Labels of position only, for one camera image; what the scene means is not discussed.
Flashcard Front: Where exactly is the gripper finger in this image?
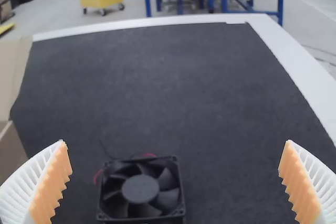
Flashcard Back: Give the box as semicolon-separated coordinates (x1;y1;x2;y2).
277;140;336;224
0;138;74;224

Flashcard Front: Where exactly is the black square fan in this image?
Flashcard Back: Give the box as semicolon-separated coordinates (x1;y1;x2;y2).
93;138;186;223

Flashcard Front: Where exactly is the black mat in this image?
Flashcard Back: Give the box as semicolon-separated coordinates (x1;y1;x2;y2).
10;22;335;224

